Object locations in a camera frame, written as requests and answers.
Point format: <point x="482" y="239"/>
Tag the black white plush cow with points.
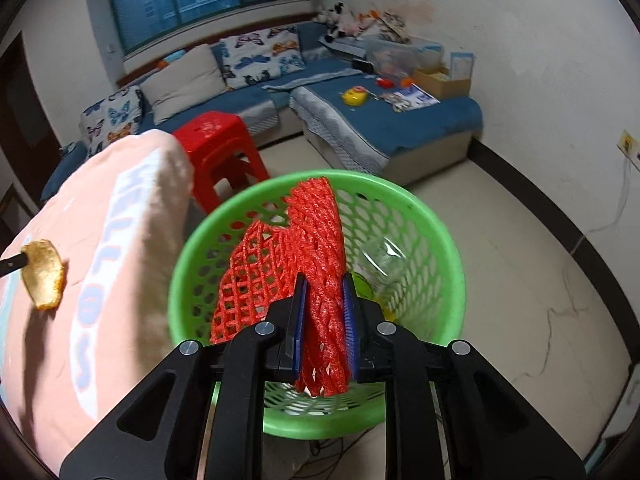
<point x="337" y="15"/>

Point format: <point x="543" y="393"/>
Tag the crumpled clear plastic wrapper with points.
<point x="387" y="260"/>

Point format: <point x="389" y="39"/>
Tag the grey quilted sofa cover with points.
<point x="340" y="125"/>

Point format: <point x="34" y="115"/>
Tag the red plastic stool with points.
<point x="215" y="132"/>

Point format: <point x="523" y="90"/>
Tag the red foam net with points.
<point x="315" y="230"/>

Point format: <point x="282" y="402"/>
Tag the dark wooden door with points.
<point x="20" y="110"/>

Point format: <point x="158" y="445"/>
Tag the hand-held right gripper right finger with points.
<point x="350" y="320"/>

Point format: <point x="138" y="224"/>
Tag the blue white magazine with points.
<point x="407" y="97"/>

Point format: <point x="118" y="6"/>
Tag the light blue blanket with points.
<point x="310" y="79"/>

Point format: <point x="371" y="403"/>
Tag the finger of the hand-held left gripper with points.
<point x="12" y="264"/>

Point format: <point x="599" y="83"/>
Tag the green mesh plastic basket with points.
<point x="375" y="177"/>

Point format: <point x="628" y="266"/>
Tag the yellow round toy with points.
<point x="355" y="95"/>

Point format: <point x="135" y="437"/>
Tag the blue white carton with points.
<point x="461" y="65"/>

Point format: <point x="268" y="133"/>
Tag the blue corner sofa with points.
<point x="435" y="125"/>

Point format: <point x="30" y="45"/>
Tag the cardboard box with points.
<point x="440" y="82"/>

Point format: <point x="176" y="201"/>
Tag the beige cushion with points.
<point x="185" y="82"/>

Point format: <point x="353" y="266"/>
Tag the orange peel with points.
<point x="45" y="275"/>

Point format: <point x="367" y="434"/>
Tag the white butterfly print cushion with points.
<point x="262" y="55"/>

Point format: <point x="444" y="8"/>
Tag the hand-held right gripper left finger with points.
<point x="299" y="320"/>

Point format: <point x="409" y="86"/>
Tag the yellow snack packet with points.
<point x="364" y="287"/>

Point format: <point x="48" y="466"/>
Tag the clear plastic storage box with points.
<point x="400" y="55"/>

